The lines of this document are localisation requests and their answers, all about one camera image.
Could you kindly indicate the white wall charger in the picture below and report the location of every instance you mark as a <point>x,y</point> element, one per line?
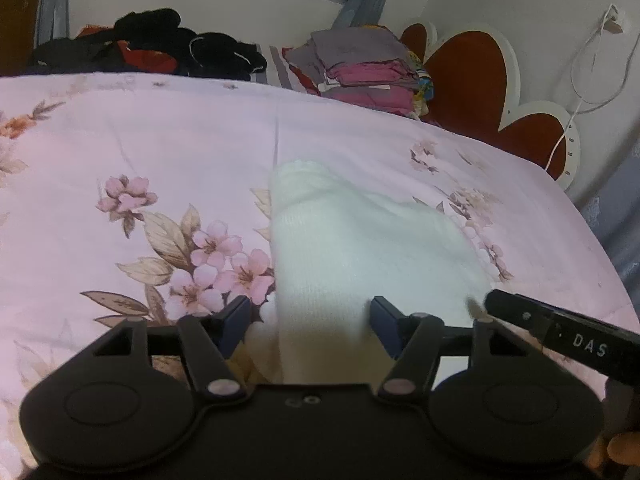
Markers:
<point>612,17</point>

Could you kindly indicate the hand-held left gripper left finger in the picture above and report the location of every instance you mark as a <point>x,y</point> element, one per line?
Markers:
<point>235,325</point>

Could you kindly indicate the stack of folded clothes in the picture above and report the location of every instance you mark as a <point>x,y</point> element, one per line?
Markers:
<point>365,65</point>

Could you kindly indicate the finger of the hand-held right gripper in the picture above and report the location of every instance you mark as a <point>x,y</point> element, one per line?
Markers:
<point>515,310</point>

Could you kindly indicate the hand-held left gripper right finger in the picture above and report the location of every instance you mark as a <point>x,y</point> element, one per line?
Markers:
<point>385,327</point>

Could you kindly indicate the white knit garment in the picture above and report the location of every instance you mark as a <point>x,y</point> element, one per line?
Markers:
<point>350,250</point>

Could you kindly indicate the pile of dark clothes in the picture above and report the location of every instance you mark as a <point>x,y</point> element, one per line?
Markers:
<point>135,35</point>

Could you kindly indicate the brown wooden wardrobe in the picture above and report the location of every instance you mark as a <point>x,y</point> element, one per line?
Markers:
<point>17,10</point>

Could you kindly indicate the black garment with white piping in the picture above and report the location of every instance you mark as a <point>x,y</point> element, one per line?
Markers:
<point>225,52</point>

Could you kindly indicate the pink floral bedsheet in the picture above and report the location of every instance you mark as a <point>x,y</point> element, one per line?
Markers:
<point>150,135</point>

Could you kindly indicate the person's right hand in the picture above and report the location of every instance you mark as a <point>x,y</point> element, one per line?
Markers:
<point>625,447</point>

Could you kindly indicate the striped grey red cloth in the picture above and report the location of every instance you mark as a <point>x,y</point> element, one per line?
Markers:
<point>282,65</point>

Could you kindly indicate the red heart-shaped headboard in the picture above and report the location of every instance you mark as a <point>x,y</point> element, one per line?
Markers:
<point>470,75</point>

